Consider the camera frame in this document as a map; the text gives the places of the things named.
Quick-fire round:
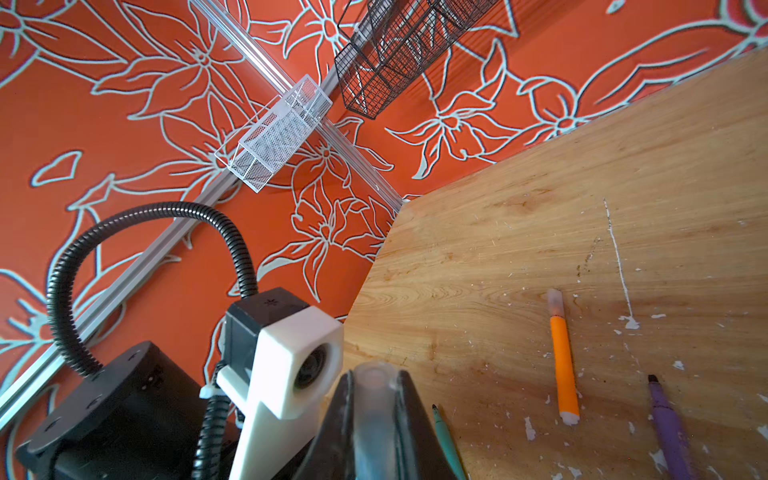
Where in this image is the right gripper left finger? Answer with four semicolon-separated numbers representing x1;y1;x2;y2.
294;371;356;480

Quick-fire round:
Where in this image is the white mesh basket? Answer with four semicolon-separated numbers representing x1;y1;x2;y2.
213;75;332;193

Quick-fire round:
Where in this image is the orange highlighter pen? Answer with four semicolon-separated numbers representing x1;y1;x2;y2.
547;289;580;426

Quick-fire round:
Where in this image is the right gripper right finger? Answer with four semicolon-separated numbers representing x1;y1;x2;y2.
395;370;456;479

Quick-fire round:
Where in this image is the green highlighter pen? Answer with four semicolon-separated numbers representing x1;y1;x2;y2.
431;404;467;480

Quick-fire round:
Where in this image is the purple highlighter pen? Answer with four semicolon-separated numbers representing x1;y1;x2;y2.
648;374;698;480

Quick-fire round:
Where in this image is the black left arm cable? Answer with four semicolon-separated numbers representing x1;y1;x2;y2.
46;201;260;480

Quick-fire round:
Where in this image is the black wire basket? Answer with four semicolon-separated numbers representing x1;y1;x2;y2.
334;1;495;120

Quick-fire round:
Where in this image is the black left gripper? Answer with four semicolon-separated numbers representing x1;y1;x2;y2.
15;341;206;479

